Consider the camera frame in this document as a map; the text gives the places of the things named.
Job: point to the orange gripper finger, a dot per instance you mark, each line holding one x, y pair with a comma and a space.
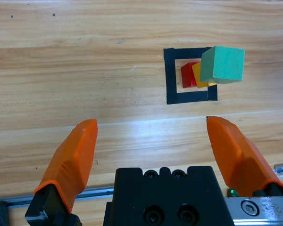
70, 162
238, 155

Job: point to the yellow wooden block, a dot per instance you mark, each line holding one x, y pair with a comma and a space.
196, 75

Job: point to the green wooden block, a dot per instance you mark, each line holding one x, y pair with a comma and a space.
222, 64

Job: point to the red wooden block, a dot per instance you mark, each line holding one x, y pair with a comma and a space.
187, 75

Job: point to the black USB dongle green light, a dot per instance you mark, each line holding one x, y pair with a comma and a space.
233, 193

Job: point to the black tape square outline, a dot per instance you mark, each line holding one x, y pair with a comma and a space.
186, 98

